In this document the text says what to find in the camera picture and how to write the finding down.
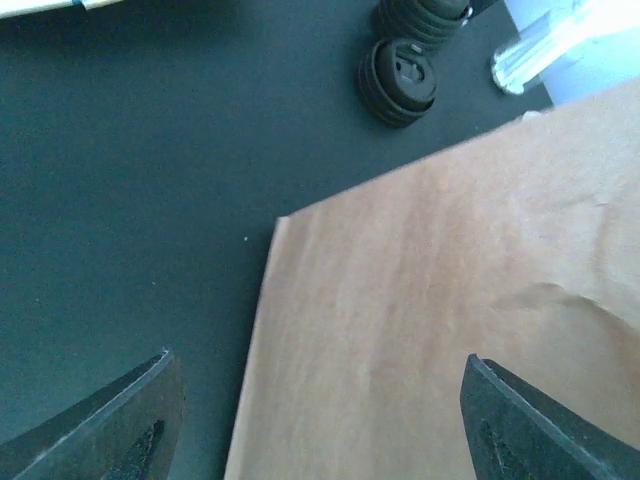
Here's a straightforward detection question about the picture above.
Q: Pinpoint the blue checkered paper bag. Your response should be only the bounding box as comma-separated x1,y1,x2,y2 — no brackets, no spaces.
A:
0,0,121,19

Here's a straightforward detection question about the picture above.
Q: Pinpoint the large brown paper bag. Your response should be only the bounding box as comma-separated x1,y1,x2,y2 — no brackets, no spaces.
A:
225,81,639,479

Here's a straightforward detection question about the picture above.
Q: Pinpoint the near black lid stack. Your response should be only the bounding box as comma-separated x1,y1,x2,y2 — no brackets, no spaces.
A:
356,38,437,129

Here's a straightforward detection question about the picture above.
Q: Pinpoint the far black lid stack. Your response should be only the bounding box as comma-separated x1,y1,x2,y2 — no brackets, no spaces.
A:
371,0,473,51

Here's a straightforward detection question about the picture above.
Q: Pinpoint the black lid stack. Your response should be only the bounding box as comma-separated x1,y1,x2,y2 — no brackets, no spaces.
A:
371,0,473,51
356,38,437,129

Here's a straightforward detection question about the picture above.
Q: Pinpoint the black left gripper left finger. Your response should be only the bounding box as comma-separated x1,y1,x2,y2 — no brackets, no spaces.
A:
1,350,185,479

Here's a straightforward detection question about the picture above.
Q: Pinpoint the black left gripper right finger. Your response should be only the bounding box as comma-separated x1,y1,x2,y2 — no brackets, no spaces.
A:
459,354,639,479

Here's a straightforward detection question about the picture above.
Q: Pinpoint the glass of white stirrers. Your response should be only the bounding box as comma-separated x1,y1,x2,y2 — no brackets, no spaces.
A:
489,0,601,96

